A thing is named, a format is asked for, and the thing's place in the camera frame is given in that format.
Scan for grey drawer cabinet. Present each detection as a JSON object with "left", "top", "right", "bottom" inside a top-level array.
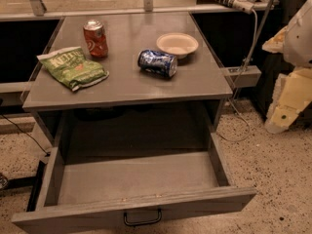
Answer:
[{"left": 23, "top": 13, "right": 231, "bottom": 164}]

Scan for black top drawer handle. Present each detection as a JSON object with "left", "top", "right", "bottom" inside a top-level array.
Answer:
[{"left": 123, "top": 209, "right": 162, "bottom": 227}]

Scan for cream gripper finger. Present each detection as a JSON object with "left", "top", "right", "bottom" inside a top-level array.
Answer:
[
  {"left": 264, "top": 67, "right": 312, "bottom": 134},
  {"left": 262, "top": 27, "right": 287, "bottom": 54}
]

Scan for white cable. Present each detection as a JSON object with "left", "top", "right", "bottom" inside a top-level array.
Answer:
[{"left": 216, "top": 8, "right": 259, "bottom": 143}]

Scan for green chip bag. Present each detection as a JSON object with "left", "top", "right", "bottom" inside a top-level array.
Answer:
[{"left": 37, "top": 47, "right": 109, "bottom": 92}]

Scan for black floor stand bar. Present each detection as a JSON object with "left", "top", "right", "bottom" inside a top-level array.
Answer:
[{"left": 0, "top": 161, "right": 46, "bottom": 212}]

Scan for white paper bowl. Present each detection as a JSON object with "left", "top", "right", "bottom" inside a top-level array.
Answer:
[{"left": 156, "top": 33, "right": 199, "bottom": 59}]

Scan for grey top drawer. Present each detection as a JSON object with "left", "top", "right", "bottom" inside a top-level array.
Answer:
[{"left": 12, "top": 133, "right": 256, "bottom": 234}]

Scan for black floor cable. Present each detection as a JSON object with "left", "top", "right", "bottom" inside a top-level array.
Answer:
[{"left": 0, "top": 113, "right": 52, "bottom": 157}]

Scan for blue crushed soda can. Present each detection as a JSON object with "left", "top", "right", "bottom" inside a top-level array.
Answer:
[{"left": 137, "top": 50, "right": 177, "bottom": 78}]

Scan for orange soda can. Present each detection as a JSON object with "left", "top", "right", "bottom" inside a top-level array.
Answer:
[{"left": 83, "top": 19, "right": 108, "bottom": 59}]

